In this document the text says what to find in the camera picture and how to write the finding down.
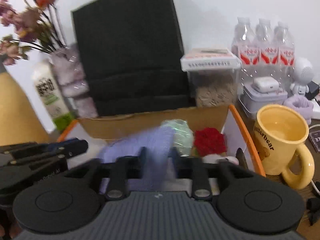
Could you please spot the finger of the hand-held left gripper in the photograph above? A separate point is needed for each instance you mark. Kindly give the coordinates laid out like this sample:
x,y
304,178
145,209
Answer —
x,y
45,165
72,147

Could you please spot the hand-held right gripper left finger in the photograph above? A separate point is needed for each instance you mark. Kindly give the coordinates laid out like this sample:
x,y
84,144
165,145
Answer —
x,y
116,177

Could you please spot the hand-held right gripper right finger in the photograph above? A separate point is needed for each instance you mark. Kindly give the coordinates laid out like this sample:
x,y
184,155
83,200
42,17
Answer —
x,y
175,165

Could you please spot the purple tissue pack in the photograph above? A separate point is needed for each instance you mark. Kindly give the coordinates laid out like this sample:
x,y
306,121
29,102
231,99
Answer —
x,y
157,145

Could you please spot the clear plastic cup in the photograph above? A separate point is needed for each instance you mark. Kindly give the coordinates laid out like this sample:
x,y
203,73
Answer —
x,y
180,137

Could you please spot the red rose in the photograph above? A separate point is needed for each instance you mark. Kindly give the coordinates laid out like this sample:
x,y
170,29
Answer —
x,y
210,141

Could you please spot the red cardboard box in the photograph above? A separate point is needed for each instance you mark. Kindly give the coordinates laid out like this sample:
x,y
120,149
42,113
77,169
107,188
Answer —
x,y
125,126

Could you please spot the yellow plush toy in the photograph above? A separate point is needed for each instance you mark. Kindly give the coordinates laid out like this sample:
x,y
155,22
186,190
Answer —
x,y
212,158

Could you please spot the white milk bottle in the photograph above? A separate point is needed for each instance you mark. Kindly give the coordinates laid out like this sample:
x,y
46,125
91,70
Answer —
x,y
50,95

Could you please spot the yellow thermos jug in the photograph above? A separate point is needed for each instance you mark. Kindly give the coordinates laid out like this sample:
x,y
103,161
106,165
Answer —
x,y
17,110

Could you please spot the purple fuzzy vase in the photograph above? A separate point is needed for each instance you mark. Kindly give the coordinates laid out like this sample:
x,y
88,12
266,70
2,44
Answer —
x,y
72,80

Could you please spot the clear container of grain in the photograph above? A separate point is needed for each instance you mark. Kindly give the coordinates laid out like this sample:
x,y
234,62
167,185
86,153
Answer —
x,y
215,90

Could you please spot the yellow mug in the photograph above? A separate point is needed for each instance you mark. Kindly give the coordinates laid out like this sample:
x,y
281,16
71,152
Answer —
x,y
277,145

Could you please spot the purple tin box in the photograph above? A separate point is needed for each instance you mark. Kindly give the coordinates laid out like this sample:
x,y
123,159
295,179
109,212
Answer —
x,y
260,101

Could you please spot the white flat box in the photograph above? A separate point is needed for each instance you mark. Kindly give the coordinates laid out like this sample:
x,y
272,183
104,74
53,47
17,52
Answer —
x,y
210,60

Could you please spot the black paper bag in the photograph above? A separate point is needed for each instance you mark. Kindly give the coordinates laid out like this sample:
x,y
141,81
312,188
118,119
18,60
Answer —
x,y
130,50

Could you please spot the white earbud case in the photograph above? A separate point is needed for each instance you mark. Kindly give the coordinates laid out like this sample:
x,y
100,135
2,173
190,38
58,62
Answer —
x,y
265,83

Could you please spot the dried pink flowers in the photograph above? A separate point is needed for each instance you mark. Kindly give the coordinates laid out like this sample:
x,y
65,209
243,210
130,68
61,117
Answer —
x,y
27,20

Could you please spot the purple fuzzy scrunchie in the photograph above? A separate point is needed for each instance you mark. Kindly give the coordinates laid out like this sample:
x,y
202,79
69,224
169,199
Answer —
x,y
298,106

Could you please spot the white charger block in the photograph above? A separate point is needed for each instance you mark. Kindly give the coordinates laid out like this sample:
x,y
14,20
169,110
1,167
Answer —
x,y
316,110

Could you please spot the white robot speaker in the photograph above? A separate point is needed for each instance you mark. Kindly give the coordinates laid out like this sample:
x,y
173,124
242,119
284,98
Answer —
x,y
302,75

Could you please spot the black power adapter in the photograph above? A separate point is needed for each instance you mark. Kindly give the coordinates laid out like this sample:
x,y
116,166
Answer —
x,y
313,90

